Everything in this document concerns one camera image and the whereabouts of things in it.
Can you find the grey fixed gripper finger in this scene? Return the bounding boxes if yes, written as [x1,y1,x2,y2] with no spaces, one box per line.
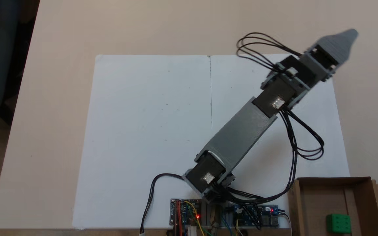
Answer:
[317,28,359,63]

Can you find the green dice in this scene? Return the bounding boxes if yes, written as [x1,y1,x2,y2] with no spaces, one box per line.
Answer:
[326,213,352,234]

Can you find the brown cardboard box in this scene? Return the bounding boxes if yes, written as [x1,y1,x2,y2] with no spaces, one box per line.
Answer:
[286,177,378,236]

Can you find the blue circuit board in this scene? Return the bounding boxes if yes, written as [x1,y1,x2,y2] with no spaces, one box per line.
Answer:
[229,205,280,228]

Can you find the white paper sheet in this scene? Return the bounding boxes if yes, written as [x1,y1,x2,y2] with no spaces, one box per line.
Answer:
[72,53,350,230]

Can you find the black gripper wire loop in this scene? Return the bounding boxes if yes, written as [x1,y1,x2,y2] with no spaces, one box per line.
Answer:
[236,32,304,72]

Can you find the black arm wire bundle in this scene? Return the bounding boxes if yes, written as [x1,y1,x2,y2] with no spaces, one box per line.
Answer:
[223,109,325,206]

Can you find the yellow wire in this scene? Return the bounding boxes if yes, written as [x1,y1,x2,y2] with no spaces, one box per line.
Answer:
[184,200,206,236]

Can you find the red wire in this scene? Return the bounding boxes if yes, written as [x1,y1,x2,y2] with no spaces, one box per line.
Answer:
[175,201,182,236]

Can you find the black power cable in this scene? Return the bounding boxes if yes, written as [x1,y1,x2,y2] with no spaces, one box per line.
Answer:
[139,173,187,235]

